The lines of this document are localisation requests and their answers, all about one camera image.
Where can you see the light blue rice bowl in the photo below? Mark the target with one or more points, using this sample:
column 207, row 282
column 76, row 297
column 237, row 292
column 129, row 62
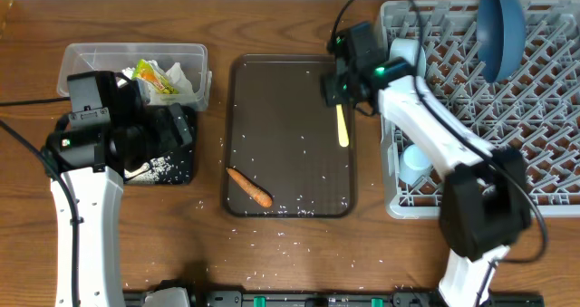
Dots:
column 411, row 52

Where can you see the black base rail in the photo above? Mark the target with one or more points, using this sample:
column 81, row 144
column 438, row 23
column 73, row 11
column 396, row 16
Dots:
column 317, row 299

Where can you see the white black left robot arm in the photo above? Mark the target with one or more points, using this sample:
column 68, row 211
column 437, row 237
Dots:
column 111, row 129

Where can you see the light blue cup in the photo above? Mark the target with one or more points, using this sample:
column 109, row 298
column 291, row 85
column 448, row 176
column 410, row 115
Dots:
column 414, row 164

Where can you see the clear plastic waste bin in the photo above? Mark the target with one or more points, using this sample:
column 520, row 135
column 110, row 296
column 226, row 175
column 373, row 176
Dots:
column 87, row 57

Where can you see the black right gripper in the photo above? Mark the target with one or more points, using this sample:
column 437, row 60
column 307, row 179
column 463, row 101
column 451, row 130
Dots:
column 335, row 91

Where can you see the grey dishwasher rack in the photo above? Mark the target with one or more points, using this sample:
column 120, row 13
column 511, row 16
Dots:
column 536, row 109

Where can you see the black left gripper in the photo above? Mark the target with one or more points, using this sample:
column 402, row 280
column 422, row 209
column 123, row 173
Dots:
column 168, row 129

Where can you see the dark blue plate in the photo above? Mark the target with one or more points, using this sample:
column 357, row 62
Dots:
column 501, row 31

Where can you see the green yellow snack wrapper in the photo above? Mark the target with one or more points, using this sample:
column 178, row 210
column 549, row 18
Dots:
column 150, row 72

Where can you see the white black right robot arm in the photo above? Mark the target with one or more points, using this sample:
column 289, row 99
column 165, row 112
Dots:
column 485, row 205

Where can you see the black rectangular tray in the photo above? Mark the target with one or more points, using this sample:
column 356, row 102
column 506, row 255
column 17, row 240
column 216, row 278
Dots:
column 172, row 169

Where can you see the yellow plastic spoon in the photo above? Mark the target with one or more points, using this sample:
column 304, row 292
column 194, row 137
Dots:
column 343, row 136

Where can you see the dark brown serving tray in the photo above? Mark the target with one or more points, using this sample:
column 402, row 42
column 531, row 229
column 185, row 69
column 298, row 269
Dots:
column 283, row 138

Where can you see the orange carrot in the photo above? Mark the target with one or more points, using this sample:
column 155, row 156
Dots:
column 255, row 192

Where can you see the white tissue paper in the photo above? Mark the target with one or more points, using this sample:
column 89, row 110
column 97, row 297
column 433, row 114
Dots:
column 178, row 79

